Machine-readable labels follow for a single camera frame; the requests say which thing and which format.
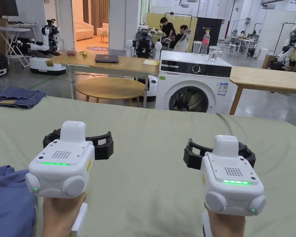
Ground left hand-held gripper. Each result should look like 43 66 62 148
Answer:
25 120 114 232

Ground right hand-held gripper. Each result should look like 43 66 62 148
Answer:
183 135 267 237

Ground person's right hand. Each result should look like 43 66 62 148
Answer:
204 204 246 237

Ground person's left hand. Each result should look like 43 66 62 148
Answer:
41 192 88 237

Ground round low wooden table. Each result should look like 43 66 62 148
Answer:
75 77 146 108

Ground blue denim jeans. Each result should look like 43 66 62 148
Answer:
0 87 46 110

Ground bed with pale green sheet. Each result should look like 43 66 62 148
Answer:
0 95 296 237

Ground long wooden table with laptop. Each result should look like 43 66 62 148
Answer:
45 50 161 109

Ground white washing machine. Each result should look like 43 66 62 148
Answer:
154 31 233 114

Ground plain wooden table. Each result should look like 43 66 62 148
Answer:
228 66 296 116

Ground dark blue shirt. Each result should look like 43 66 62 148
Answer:
0 165 38 237

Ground white humanoid robot on base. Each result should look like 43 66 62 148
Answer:
27 18 68 76

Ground cream sofa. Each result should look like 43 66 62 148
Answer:
75 20 95 41

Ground black and white robot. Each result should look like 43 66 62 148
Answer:
125 27 163 102

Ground white office chair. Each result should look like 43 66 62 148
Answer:
172 28 192 53

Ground group of people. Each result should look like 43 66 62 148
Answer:
230 29 261 53

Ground white folding ironing board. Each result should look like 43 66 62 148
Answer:
0 26 31 69

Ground black wall screen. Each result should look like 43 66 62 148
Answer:
0 0 19 17

